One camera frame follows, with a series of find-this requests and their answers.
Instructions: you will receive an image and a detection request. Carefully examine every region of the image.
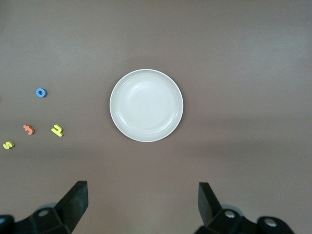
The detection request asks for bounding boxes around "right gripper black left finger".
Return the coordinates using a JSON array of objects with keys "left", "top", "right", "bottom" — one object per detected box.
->
[{"left": 0, "top": 180, "right": 89, "bottom": 234}]

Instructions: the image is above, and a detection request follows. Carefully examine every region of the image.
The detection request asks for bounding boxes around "beige brown round plate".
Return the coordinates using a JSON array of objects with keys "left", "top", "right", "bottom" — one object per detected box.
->
[{"left": 109, "top": 68, "right": 184, "bottom": 143}]

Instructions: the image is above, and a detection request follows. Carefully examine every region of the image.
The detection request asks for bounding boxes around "yellow foam letter h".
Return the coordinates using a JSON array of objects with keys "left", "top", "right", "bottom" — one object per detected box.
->
[{"left": 51, "top": 124, "right": 64, "bottom": 137}]

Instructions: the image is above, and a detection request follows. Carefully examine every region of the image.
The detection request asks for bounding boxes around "orange foam letter f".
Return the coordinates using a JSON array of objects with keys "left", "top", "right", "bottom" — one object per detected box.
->
[{"left": 23, "top": 124, "right": 36, "bottom": 136}]

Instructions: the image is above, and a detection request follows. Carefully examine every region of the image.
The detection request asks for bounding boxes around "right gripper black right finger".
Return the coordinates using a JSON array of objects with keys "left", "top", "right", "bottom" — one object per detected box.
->
[{"left": 195, "top": 182, "right": 294, "bottom": 234}]

